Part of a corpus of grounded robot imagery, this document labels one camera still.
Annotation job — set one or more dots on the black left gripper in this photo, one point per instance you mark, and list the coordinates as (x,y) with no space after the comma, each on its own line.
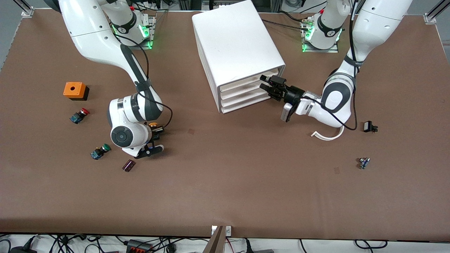
(293,94)

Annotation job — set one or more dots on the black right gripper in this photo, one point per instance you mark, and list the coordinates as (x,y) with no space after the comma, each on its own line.
(156,132)

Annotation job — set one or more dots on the yellow push button switch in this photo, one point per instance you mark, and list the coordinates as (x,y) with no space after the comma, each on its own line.
(153,124)

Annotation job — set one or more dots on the white plastic drawer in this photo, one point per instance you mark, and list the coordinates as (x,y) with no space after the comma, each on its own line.
(246,83)
(246,102)
(246,96)
(246,89)

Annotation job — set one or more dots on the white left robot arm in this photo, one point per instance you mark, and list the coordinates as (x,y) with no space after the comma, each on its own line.
(376,28)

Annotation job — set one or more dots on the white drawer cabinet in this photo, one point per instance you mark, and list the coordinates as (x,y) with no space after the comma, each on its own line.
(235,38)

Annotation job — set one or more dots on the white curved plastic part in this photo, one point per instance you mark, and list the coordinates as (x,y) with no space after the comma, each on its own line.
(328,138)

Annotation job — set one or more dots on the small black electrical component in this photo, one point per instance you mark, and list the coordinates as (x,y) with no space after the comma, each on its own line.
(368,126)

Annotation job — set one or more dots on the small blue silver component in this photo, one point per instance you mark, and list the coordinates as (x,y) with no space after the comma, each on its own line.
(364,163)

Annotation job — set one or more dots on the black power strip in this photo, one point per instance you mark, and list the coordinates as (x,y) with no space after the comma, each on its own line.
(139,246)

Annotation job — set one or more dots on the green push button switch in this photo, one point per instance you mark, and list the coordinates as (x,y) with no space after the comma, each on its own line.
(100,151)

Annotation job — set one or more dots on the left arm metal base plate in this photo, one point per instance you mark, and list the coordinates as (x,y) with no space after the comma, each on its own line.
(334,49)

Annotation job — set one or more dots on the red push button switch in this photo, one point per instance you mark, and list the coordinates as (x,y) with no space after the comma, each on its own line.
(79,116)

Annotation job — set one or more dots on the orange button enclosure box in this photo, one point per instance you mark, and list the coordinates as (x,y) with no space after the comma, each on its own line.
(73,89)

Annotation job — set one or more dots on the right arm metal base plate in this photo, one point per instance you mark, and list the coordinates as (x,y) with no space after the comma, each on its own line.
(152,31)

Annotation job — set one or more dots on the small white bracket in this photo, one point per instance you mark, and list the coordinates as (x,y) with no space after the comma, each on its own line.
(228,231)
(213,230)

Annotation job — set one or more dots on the aluminium frame profile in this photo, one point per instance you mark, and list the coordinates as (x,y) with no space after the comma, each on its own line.
(434,14)
(26,8)

